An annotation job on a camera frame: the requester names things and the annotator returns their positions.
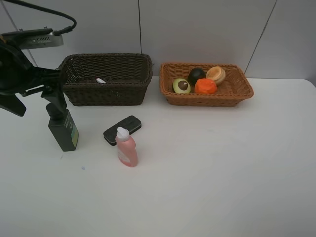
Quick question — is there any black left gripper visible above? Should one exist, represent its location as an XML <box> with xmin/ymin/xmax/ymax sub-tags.
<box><xmin>0</xmin><ymin>41</ymin><xmax>67</xmax><ymax>120</ymax></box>

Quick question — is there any dark green pump bottle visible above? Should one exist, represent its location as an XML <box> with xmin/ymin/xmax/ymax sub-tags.
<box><xmin>46</xmin><ymin>103</ymin><xmax>79</xmax><ymax>152</ymax></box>

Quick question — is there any white pink marker pen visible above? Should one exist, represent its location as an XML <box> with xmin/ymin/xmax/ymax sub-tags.
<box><xmin>96</xmin><ymin>78</ymin><xmax>106</xmax><ymax>84</ymax></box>

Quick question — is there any halved avocado toy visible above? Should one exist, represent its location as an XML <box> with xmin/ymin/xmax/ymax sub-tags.
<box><xmin>172</xmin><ymin>78</ymin><xmax>191</xmax><ymax>94</ymax></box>

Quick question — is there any dark mangosteen toy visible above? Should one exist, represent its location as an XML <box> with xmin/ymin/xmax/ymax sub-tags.
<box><xmin>187</xmin><ymin>68</ymin><xmax>206</xmax><ymax>86</ymax></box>

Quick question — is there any orange toy fruit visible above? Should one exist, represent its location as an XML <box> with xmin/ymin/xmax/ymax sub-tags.
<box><xmin>194</xmin><ymin>78</ymin><xmax>217</xmax><ymax>94</ymax></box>

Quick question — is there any tan round bread toy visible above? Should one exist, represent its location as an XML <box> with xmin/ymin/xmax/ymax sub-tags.
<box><xmin>206</xmin><ymin>66</ymin><xmax>226</xmax><ymax>85</ymax></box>

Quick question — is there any dark brown wicker basket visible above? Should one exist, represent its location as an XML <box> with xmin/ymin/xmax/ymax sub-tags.
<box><xmin>58</xmin><ymin>53</ymin><xmax>153</xmax><ymax>106</ymax></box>

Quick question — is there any black whiteboard eraser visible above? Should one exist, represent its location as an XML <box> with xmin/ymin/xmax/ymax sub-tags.
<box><xmin>103</xmin><ymin>115</ymin><xmax>142</xmax><ymax>146</ymax></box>

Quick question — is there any pink squeeze bottle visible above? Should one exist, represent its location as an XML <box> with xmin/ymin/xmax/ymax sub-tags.
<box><xmin>116</xmin><ymin>135</ymin><xmax>138</xmax><ymax>167</ymax></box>

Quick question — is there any orange wicker basket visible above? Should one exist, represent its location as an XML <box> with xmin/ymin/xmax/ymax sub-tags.
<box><xmin>159</xmin><ymin>62</ymin><xmax>254</xmax><ymax>107</ymax></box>

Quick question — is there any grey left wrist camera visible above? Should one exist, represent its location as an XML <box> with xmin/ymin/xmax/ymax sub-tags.
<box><xmin>2</xmin><ymin>28</ymin><xmax>64</xmax><ymax>50</ymax></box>

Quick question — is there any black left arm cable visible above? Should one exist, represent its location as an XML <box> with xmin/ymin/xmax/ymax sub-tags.
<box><xmin>6</xmin><ymin>0</ymin><xmax>77</xmax><ymax>36</ymax></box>

